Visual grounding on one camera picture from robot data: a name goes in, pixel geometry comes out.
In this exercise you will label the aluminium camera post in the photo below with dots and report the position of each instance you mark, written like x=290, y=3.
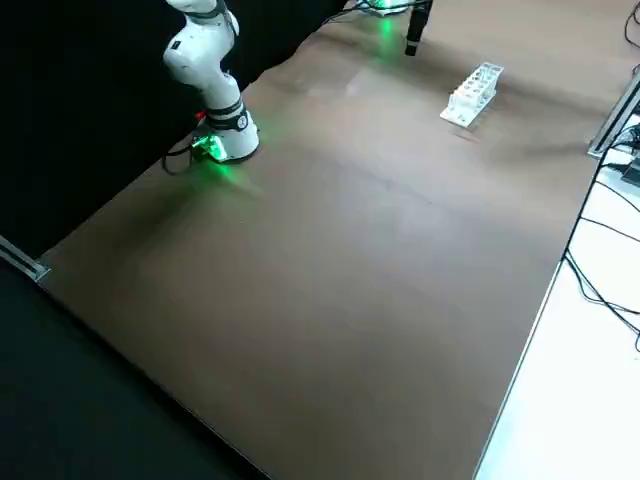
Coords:
x=612, y=120

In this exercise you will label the aluminium frame post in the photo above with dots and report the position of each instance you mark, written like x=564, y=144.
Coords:
x=30, y=267

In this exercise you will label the white test tube rack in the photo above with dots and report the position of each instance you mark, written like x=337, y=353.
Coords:
x=460, y=114

